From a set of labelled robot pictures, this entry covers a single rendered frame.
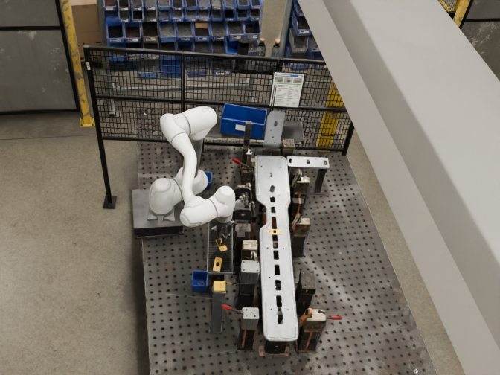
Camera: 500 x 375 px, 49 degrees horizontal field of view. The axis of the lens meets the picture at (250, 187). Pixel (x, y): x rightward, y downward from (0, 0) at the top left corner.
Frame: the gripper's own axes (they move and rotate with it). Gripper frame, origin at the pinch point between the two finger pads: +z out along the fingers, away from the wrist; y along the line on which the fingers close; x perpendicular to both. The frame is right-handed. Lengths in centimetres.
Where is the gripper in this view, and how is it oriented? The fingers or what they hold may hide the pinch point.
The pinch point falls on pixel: (221, 240)
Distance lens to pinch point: 303.1
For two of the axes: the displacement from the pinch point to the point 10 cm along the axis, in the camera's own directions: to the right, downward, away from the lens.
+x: -4.4, -6.9, 5.7
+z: -0.9, 6.7, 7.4
